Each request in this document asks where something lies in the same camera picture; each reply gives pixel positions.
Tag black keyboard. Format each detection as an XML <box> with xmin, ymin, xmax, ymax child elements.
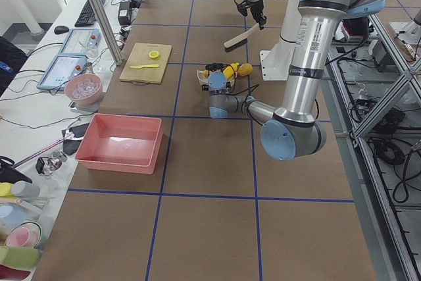
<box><xmin>74</xmin><ymin>0</ymin><xmax>96</xmax><ymax>28</ymax></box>

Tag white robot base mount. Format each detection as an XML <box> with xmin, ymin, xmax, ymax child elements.
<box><xmin>259</xmin><ymin>36</ymin><xmax>294</xmax><ymax>81</ymax></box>

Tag black computer mouse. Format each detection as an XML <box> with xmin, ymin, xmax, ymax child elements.
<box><xmin>53</xmin><ymin>25</ymin><xmax>70</xmax><ymax>35</ymax></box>

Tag yellow toy corn cob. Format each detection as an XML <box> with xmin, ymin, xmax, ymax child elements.
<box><xmin>222</xmin><ymin>63</ymin><xmax>239</xmax><ymax>79</ymax></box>

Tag yellow plastic knife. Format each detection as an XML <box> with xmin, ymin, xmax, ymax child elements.
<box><xmin>129</xmin><ymin>64</ymin><xmax>160</xmax><ymax>69</ymax></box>

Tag beige hand brush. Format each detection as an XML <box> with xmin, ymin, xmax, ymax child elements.
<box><xmin>224</xmin><ymin>23</ymin><xmax>260</xmax><ymax>50</ymax></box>

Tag aluminium frame post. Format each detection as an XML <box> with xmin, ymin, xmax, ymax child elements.
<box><xmin>88</xmin><ymin>0</ymin><xmax>123</xmax><ymax>66</ymax></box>

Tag pink plastic bin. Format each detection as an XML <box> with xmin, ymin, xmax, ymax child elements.
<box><xmin>75</xmin><ymin>113</ymin><xmax>163</xmax><ymax>174</ymax></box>

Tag yellow lemon slices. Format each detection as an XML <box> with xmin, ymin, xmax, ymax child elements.
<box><xmin>148</xmin><ymin>51</ymin><xmax>161</xmax><ymax>59</ymax></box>

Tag bamboo cutting board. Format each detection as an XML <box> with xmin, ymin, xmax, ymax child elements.
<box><xmin>119</xmin><ymin>43</ymin><xmax>172</xmax><ymax>84</ymax></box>

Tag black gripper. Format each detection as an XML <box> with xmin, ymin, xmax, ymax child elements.
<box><xmin>236</xmin><ymin>0</ymin><xmax>266</xmax><ymax>30</ymax></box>
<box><xmin>205</xmin><ymin>63</ymin><xmax>229</xmax><ymax>72</ymax></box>

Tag blue teach pendant tablet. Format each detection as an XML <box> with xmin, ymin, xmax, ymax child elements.
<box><xmin>37</xmin><ymin>54</ymin><xmax>87</xmax><ymax>90</ymax></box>

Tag brown toy potato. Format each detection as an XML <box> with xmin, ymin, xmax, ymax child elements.
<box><xmin>237</xmin><ymin>63</ymin><xmax>253</xmax><ymax>76</ymax></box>

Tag pink bowl with pieces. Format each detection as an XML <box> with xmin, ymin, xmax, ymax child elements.
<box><xmin>64</xmin><ymin>74</ymin><xmax>103</xmax><ymax>105</ymax></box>

